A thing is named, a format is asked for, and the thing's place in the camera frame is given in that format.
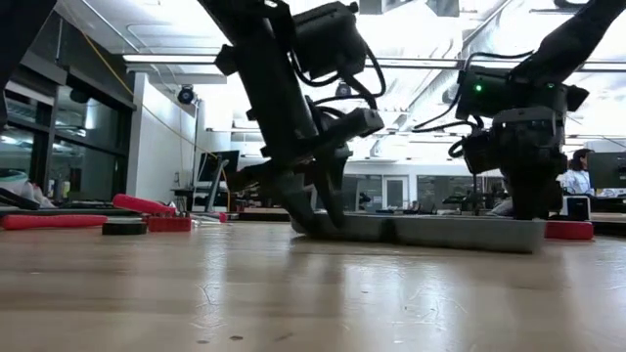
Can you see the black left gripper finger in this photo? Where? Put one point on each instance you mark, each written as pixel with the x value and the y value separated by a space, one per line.
pixel 300 205
pixel 335 190

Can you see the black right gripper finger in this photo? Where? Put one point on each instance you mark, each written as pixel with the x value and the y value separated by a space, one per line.
pixel 533 195

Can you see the red tape measure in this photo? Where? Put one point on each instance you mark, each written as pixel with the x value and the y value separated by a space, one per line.
pixel 569 231

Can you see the grey plastic tool case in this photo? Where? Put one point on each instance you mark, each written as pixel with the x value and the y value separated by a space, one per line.
pixel 464 234

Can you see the red bit holder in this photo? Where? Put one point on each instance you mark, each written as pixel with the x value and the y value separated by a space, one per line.
pixel 170 225

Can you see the black tape roll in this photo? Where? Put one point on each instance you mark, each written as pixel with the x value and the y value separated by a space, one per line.
pixel 123 228

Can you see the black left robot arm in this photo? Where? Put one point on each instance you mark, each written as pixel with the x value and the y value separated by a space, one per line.
pixel 264 73

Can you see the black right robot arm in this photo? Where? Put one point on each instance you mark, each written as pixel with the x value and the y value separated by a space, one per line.
pixel 562 44

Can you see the white box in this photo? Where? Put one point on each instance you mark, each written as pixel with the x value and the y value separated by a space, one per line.
pixel 579 207

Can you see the person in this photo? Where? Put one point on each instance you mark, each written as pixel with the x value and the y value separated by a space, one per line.
pixel 579 181

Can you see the black monitor on stand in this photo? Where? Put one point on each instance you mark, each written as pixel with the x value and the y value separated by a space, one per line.
pixel 210 166

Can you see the white cloth bundle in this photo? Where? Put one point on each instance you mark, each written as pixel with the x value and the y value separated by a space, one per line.
pixel 19 188

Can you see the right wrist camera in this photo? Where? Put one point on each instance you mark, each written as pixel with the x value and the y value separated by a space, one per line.
pixel 479 154

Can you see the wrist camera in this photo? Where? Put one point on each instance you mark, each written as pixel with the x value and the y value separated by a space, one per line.
pixel 479 154
pixel 352 124

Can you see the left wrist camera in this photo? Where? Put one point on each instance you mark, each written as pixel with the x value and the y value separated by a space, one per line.
pixel 352 124

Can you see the black ceiling dome camera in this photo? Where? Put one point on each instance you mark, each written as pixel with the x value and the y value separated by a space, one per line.
pixel 343 89

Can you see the black round wall camera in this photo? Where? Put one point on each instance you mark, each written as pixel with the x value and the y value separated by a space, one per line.
pixel 186 95

